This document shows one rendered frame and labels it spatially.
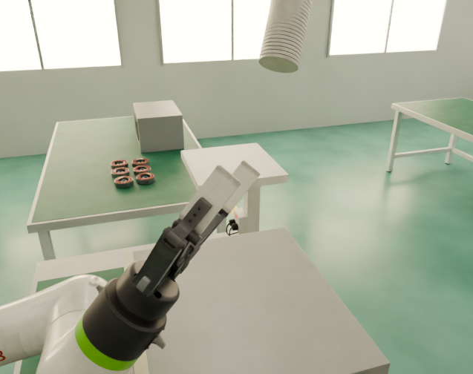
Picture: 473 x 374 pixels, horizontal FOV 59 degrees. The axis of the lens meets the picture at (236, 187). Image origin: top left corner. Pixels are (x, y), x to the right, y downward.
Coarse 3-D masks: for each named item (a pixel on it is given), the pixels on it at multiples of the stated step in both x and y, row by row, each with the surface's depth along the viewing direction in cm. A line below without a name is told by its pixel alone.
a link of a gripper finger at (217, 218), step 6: (216, 216) 57; (222, 216) 57; (216, 222) 56; (210, 228) 56; (204, 234) 55; (192, 246) 54; (198, 246) 54; (192, 252) 54; (186, 258) 53; (186, 264) 53
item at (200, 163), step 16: (256, 144) 189; (192, 160) 171; (208, 160) 171; (224, 160) 171; (240, 160) 171; (256, 160) 171; (272, 160) 171; (192, 176) 159; (208, 176) 157; (272, 176) 157; (288, 176) 159; (256, 192) 188; (240, 208) 197; (256, 208) 191; (240, 224) 191; (256, 224) 195
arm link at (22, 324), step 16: (48, 288) 66; (64, 288) 64; (80, 288) 64; (16, 304) 64; (32, 304) 63; (48, 304) 63; (64, 304) 62; (80, 304) 61; (0, 320) 62; (16, 320) 62; (32, 320) 62; (48, 320) 62; (0, 336) 61; (16, 336) 61; (32, 336) 62; (0, 352) 61; (16, 352) 62; (32, 352) 63
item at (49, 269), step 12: (96, 252) 192; (108, 252) 192; (120, 252) 192; (36, 264) 184; (48, 264) 184; (60, 264) 184; (72, 264) 184; (84, 264) 184; (96, 264) 184; (108, 264) 184; (120, 264) 184; (36, 276) 176; (48, 276) 176; (60, 276) 176
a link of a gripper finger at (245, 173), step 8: (240, 168) 56; (248, 168) 55; (240, 176) 56; (248, 176) 56; (256, 176) 55; (248, 184) 56; (240, 192) 56; (232, 200) 56; (224, 208) 57; (232, 208) 57
